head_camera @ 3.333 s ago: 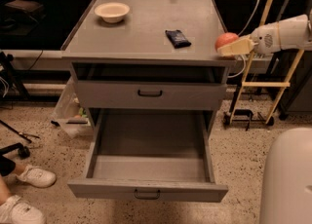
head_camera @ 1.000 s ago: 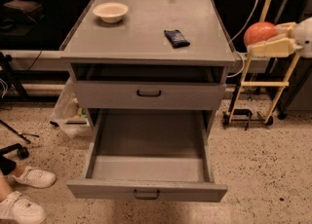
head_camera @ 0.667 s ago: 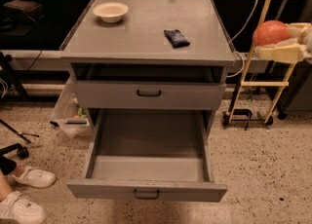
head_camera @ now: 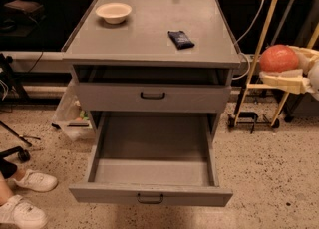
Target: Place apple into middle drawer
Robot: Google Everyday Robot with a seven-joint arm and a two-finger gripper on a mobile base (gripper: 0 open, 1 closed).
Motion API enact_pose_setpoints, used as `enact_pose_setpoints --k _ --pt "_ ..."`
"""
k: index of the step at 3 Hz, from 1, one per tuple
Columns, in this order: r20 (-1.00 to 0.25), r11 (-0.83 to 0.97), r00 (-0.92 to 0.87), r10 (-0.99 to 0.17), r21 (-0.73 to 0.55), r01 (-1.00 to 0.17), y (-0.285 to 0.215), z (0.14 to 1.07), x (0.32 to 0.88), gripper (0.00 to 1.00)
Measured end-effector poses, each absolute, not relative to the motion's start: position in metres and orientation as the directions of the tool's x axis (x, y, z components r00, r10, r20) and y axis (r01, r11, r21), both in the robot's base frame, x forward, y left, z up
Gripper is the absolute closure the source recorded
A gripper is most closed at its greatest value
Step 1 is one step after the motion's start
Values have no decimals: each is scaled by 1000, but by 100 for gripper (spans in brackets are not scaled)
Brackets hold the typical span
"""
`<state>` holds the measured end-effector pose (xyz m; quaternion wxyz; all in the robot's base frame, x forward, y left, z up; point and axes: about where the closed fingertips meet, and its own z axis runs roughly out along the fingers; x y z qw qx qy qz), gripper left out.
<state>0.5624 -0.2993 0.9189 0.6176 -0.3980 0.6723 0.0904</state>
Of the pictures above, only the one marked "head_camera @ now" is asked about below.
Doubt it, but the grey open drawer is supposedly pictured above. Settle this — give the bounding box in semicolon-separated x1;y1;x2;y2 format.
70;113;232;207

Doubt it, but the yellow wooden ladder frame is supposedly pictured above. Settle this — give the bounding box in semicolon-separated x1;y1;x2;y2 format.
228;0;319;128

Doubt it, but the black chair caster leg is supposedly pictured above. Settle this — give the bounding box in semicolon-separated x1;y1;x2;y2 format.
0;146;31;162

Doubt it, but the red apple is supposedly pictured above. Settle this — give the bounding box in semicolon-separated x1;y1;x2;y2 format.
259;45;299;73

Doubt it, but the clear plastic bag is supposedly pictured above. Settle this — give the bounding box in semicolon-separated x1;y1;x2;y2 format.
52;81;95;141

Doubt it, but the grey upper closed drawer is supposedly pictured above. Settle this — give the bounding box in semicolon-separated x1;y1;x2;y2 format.
75;83;231;113

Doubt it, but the white bowl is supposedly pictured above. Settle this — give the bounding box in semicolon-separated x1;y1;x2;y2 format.
96;3;132;25

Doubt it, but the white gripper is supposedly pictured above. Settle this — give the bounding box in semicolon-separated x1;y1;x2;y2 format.
259;46;319;101

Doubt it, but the dark blue snack packet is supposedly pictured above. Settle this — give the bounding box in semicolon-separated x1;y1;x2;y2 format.
167;31;195;50

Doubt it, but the person's leg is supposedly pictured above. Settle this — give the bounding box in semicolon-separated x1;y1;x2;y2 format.
0;158;25;205

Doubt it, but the white sneaker upper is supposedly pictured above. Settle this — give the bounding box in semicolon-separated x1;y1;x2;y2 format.
13;169;58;192

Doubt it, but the white power cable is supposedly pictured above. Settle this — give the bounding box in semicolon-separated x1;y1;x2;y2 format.
231;0;267;82

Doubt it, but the grey drawer cabinet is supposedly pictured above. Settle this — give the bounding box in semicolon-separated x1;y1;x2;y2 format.
61;0;242;187

